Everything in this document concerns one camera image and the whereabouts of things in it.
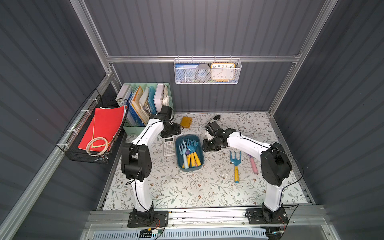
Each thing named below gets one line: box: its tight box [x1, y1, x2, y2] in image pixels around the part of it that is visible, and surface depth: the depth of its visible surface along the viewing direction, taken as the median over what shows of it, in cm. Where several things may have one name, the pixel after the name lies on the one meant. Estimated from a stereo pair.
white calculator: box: [163, 136, 176, 157], surface depth 101 cm
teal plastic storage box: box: [175, 134, 205, 172], surface depth 97 cm
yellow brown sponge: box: [180, 116, 193, 129], surface depth 117 cm
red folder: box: [78, 105, 126, 152], surface depth 75 cm
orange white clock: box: [210, 62, 236, 82], surface depth 90 cm
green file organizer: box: [115, 82, 174, 135], surface depth 101 cm
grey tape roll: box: [195, 63, 211, 82], surface depth 89 cm
